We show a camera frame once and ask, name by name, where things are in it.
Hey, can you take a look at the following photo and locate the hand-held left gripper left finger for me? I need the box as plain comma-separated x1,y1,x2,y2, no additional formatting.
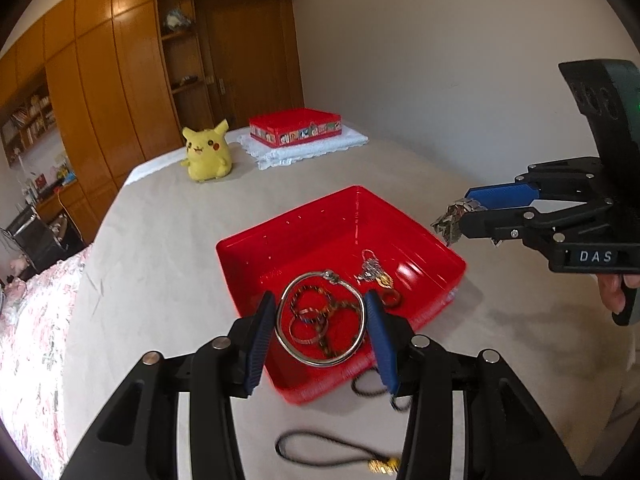
60,291,278,480

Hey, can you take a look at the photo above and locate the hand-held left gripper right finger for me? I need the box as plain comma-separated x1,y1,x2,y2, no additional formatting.
362,290,583,480

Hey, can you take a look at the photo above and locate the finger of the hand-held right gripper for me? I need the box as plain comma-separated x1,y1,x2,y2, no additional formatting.
459,199,617,251
463,156,609,210

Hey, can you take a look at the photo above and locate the thin silver bangle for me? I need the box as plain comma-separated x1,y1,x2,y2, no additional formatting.
276,269,367,367

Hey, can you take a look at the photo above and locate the wide engraved silver bangle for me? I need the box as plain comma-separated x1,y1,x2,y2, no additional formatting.
289,307,331,346

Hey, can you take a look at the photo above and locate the silver wristwatch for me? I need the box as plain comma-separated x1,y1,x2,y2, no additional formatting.
431,198,487,247

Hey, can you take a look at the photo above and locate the dark bead bracelet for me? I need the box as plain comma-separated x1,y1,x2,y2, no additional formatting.
287,282,357,361

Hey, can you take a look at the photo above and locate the silver chain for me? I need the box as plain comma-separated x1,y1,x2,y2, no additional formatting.
354,249,385,283

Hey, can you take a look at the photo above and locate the person's right hand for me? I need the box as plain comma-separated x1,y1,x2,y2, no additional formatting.
597,272,640,316

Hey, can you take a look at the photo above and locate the yellow plush toy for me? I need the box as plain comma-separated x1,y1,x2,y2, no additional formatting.
180,119,233,184

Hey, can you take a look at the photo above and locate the white folded cloth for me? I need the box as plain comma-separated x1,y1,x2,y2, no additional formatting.
236,124,370,171

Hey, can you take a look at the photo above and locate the red picture-printed tin box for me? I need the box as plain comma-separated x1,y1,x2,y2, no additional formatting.
248,108,344,150

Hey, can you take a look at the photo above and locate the floral quilt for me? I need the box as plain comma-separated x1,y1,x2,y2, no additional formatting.
0,245,96,480

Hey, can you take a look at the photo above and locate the wooden desk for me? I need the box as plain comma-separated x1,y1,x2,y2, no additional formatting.
30,175,121,246

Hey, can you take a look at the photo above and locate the black chair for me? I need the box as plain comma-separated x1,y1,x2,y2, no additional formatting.
2,205,83,273

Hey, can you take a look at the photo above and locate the wooden door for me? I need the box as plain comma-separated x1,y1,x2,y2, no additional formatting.
197,0,306,133

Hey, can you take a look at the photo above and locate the wooden niche shelf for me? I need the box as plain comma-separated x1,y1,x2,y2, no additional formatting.
156,0,213,153

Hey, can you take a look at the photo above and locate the wooden wardrobe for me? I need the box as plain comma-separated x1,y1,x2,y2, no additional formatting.
0,0,313,241

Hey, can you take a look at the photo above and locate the wooden bookshelf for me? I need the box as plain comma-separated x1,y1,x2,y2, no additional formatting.
0,92,58,161

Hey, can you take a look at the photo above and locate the dark bead necklace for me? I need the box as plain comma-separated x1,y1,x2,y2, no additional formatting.
351,371,412,412

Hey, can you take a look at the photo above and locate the black cord gold charm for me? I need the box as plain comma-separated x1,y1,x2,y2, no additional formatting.
275,430,402,476

